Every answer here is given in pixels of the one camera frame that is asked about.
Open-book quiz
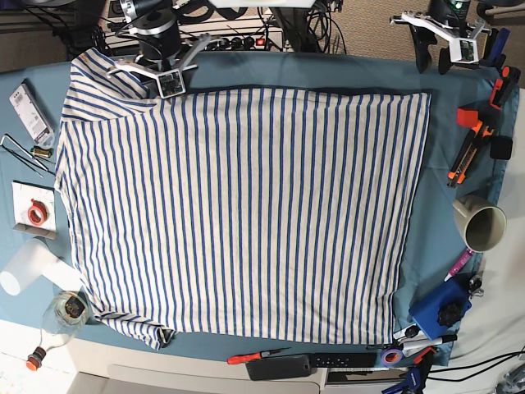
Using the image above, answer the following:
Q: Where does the metal hex key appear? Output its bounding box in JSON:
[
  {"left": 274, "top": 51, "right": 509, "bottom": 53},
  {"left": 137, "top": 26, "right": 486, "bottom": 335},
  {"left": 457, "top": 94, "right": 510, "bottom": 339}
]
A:
[{"left": 1, "top": 134, "right": 55, "bottom": 178}]

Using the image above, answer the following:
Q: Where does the blue white striped T-shirt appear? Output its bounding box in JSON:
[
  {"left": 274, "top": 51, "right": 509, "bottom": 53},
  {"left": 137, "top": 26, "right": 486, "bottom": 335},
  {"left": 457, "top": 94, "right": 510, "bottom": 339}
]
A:
[{"left": 54, "top": 49, "right": 431, "bottom": 349}]

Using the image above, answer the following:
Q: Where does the black power strip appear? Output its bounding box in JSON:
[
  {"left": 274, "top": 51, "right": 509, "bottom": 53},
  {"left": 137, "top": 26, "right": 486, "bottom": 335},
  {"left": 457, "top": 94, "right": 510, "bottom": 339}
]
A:
[{"left": 207, "top": 36, "right": 271, "bottom": 51}]

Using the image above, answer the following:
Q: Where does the clear glass bottle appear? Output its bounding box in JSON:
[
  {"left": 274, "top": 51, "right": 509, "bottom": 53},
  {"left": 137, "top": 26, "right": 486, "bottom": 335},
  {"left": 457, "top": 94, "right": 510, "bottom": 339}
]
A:
[{"left": 26, "top": 291, "right": 89, "bottom": 372}]

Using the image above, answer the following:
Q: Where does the blue black bar clamp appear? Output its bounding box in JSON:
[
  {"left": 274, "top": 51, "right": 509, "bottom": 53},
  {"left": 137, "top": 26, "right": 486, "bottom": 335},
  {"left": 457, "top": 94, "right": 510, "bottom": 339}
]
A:
[{"left": 381, "top": 346, "right": 437, "bottom": 394}]

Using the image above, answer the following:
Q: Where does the blue plastic box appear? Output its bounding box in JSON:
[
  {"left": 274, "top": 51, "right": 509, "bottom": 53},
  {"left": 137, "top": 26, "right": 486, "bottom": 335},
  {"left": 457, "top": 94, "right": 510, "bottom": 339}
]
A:
[{"left": 409, "top": 279, "right": 472, "bottom": 340}]

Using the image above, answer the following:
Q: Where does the purple tape roll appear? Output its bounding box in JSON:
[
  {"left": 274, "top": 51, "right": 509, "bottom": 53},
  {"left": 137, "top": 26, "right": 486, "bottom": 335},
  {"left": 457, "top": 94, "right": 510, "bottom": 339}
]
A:
[{"left": 381, "top": 347, "right": 404, "bottom": 368}]

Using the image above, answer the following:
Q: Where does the black square block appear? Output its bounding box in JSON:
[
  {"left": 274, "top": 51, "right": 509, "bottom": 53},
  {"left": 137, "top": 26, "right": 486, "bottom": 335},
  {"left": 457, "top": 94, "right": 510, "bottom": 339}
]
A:
[{"left": 490, "top": 135, "right": 513, "bottom": 161}]

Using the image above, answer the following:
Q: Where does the orange black utility knife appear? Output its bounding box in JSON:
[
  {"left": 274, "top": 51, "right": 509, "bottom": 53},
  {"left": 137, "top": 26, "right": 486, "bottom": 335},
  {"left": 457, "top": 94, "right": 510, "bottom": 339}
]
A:
[{"left": 447, "top": 111, "right": 494, "bottom": 188}]

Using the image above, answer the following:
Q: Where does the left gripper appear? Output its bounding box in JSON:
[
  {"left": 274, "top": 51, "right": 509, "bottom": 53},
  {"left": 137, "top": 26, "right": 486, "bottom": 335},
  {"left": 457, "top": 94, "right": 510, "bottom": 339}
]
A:
[{"left": 413, "top": 0, "right": 471, "bottom": 76}]

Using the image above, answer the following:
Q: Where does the white barcode blister pack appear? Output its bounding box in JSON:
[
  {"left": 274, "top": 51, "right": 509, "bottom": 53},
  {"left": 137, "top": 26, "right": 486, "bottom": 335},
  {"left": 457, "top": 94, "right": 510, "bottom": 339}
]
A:
[{"left": 9, "top": 82, "right": 55, "bottom": 149}]

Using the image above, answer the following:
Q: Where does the black smartphone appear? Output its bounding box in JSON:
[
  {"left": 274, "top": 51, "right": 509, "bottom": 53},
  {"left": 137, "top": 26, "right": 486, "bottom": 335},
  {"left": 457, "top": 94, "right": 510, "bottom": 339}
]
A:
[{"left": 245, "top": 355, "right": 312, "bottom": 381}]

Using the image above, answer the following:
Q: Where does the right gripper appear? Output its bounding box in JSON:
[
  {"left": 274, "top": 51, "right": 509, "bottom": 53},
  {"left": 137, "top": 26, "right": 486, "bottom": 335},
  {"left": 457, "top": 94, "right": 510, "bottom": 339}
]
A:
[{"left": 136, "top": 16, "right": 181, "bottom": 68}]

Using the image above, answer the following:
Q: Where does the black marker pen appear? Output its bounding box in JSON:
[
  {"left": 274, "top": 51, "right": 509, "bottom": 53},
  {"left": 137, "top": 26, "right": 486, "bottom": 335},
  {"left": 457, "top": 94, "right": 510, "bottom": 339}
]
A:
[{"left": 402, "top": 334, "right": 458, "bottom": 357}]

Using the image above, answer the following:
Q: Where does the pink white pen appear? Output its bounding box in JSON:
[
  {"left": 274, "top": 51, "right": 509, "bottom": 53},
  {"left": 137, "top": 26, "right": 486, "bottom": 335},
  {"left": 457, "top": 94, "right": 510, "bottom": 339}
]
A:
[{"left": 444, "top": 248, "right": 474, "bottom": 282}]

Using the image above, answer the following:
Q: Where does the orange black clamp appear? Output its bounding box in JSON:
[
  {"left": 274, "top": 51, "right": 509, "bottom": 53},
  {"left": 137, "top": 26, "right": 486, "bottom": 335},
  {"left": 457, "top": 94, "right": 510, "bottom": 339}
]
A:
[{"left": 489, "top": 66, "right": 521, "bottom": 110}]

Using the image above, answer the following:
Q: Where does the red tape roll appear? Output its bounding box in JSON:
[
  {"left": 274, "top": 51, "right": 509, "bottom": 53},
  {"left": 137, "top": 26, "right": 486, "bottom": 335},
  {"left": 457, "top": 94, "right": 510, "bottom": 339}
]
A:
[{"left": 27, "top": 199, "right": 49, "bottom": 227}]

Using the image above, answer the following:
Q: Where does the black remote control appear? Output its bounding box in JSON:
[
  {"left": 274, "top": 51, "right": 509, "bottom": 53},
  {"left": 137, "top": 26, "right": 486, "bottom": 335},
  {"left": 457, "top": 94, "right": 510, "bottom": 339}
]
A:
[{"left": 308, "top": 353, "right": 377, "bottom": 369}]

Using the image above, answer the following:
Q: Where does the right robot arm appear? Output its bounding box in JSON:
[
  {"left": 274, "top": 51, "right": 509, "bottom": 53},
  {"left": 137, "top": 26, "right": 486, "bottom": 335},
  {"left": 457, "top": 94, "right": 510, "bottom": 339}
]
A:
[{"left": 117, "top": 1, "right": 181, "bottom": 71}]

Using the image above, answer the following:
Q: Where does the orange plastic block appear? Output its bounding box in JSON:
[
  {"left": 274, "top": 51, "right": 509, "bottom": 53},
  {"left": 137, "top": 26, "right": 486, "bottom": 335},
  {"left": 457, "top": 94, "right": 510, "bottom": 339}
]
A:
[{"left": 456, "top": 108, "right": 478, "bottom": 129}]

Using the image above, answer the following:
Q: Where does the grey ceramic mug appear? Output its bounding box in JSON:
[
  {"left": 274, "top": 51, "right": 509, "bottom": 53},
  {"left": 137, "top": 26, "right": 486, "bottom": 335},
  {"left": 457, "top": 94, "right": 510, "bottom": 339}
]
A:
[{"left": 452, "top": 195, "right": 507, "bottom": 253}]

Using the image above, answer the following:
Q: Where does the gold green battery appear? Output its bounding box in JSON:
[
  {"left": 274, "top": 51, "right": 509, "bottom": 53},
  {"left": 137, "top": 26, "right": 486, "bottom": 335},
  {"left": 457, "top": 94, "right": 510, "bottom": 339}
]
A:
[{"left": 30, "top": 146, "right": 53, "bottom": 158}]

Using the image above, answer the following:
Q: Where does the red handled screwdriver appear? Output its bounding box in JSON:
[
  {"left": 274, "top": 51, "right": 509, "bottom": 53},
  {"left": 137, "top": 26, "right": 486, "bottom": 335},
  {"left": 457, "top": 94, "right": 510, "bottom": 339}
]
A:
[{"left": 226, "top": 347, "right": 288, "bottom": 365}]

